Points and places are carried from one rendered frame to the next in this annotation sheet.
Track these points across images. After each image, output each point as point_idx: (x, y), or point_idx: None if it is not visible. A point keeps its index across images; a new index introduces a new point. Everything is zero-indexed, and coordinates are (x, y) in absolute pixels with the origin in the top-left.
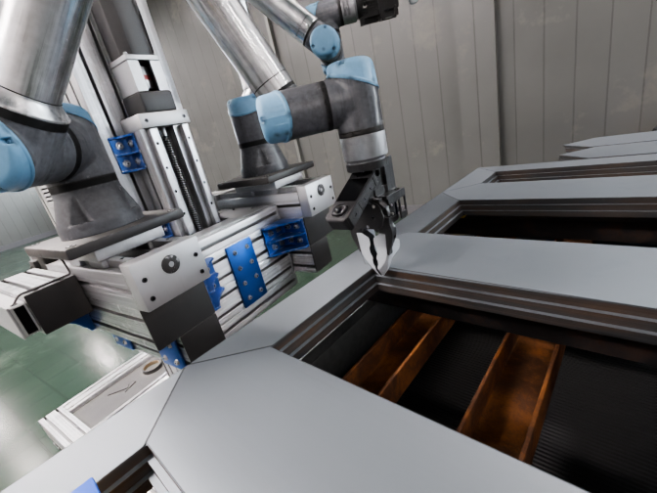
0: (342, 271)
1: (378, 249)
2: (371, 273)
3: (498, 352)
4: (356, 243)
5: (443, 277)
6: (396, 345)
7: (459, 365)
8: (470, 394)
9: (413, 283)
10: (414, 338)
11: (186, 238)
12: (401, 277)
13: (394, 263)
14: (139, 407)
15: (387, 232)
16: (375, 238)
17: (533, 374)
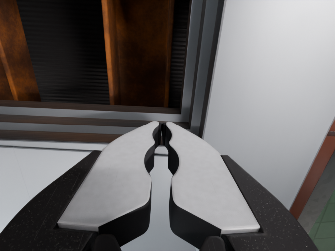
0: (283, 110)
1: (133, 162)
2: (200, 131)
3: (11, 86)
4: (251, 181)
5: (5, 143)
6: (163, 76)
7: None
8: (107, 88)
9: (84, 124)
10: (148, 98)
11: None
12: (119, 136)
13: (154, 174)
14: None
15: (27, 237)
16: (129, 203)
17: (4, 91)
